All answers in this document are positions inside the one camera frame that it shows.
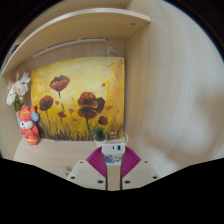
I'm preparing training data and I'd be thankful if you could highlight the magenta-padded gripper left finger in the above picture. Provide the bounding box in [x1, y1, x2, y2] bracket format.
[66, 146, 108, 192]

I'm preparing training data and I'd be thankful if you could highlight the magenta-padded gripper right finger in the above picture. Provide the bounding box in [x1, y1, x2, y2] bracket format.
[120, 146, 160, 191]

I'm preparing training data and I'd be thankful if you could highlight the small white charger block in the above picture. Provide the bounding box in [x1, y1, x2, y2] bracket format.
[101, 142, 126, 166]

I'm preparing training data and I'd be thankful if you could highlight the small potted plant white pot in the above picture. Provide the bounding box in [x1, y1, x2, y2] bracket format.
[92, 123, 108, 148]

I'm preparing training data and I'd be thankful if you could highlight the red plush toy figure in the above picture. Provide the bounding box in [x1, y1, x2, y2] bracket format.
[17, 105, 40, 146]

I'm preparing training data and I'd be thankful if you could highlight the yellow poppy flower painting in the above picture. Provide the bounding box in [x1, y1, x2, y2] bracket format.
[30, 56, 126, 142]

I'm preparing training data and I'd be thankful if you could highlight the pink and white flower bouquet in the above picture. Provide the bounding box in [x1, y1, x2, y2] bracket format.
[5, 69, 32, 113]

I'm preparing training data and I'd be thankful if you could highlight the white light bar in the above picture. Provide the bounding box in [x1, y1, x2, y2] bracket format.
[32, 38, 107, 59]

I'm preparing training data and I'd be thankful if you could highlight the light wood shelf unit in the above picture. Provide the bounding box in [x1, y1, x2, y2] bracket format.
[0, 8, 152, 78]

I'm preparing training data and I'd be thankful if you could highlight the thin white cable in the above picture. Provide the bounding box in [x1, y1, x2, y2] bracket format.
[108, 131, 129, 145]

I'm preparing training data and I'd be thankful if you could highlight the white light bar cord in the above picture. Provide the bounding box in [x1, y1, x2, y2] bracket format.
[104, 39, 121, 57]

